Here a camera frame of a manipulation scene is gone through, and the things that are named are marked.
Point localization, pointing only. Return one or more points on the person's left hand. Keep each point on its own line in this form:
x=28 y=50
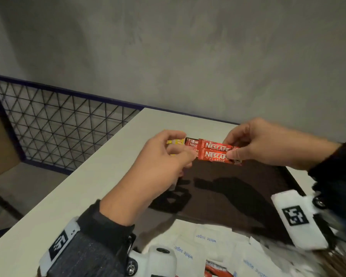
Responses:
x=150 y=175

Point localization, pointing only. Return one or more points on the person's right hand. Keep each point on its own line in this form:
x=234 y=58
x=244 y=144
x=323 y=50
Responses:
x=276 y=144

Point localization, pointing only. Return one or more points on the row of tea bags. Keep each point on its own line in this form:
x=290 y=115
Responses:
x=176 y=141

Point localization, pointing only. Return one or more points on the brown plastic tray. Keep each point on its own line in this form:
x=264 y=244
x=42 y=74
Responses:
x=233 y=193

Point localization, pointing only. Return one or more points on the white sugar sachets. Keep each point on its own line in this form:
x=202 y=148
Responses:
x=219 y=248

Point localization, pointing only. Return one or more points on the bundle of wooden stir sticks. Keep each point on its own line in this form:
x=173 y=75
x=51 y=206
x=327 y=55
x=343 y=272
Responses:
x=340 y=265

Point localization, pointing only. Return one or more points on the black right wrist band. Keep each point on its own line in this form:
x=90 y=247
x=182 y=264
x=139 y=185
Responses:
x=337 y=175

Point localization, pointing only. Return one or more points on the black wrist band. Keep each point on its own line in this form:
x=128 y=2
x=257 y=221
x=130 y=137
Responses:
x=337 y=175
x=95 y=245

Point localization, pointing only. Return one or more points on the white box with marker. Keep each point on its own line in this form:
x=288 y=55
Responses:
x=161 y=262

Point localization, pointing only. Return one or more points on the black left wrist band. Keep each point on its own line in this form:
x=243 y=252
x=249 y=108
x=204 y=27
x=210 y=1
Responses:
x=95 y=245

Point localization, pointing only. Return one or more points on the black metal table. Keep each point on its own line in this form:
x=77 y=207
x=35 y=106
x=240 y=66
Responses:
x=3 y=207

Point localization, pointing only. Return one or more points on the cardboard box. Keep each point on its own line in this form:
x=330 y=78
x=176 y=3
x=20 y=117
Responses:
x=3 y=141

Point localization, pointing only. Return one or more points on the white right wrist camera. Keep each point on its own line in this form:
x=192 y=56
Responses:
x=297 y=219

